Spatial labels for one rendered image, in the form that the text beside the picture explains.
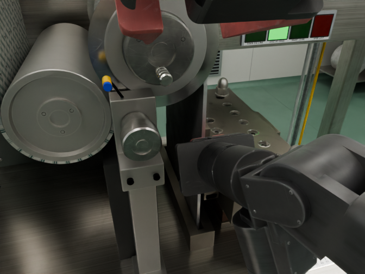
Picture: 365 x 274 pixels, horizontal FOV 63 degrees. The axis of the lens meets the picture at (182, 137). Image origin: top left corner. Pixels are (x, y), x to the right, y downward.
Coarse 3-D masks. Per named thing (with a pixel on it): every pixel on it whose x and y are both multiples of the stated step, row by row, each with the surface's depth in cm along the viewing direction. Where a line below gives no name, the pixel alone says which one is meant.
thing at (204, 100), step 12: (192, 96) 43; (204, 96) 38; (168, 108) 62; (180, 108) 51; (192, 108) 44; (204, 108) 39; (168, 120) 63; (180, 120) 53; (192, 120) 45; (204, 120) 40; (180, 132) 54; (192, 132) 46; (204, 132) 41
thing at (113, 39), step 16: (160, 0) 30; (176, 0) 31; (112, 16) 30; (112, 32) 31; (192, 32) 33; (112, 48) 32; (112, 64) 32; (192, 64) 35; (128, 80) 34; (176, 80) 35
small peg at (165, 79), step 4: (156, 68) 32; (160, 68) 31; (164, 68) 31; (156, 72) 31; (160, 72) 31; (164, 72) 30; (168, 72) 31; (156, 76) 31; (160, 76) 30; (164, 76) 30; (168, 76) 30; (160, 80) 30; (164, 80) 30; (168, 80) 30; (172, 80) 30; (164, 84) 30; (168, 84) 30
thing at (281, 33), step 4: (280, 28) 71; (284, 28) 72; (272, 32) 71; (276, 32) 72; (280, 32) 72; (284, 32) 72; (272, 36) 72; (276, 36) 72; (280, 36) 72; (284, 36) 73
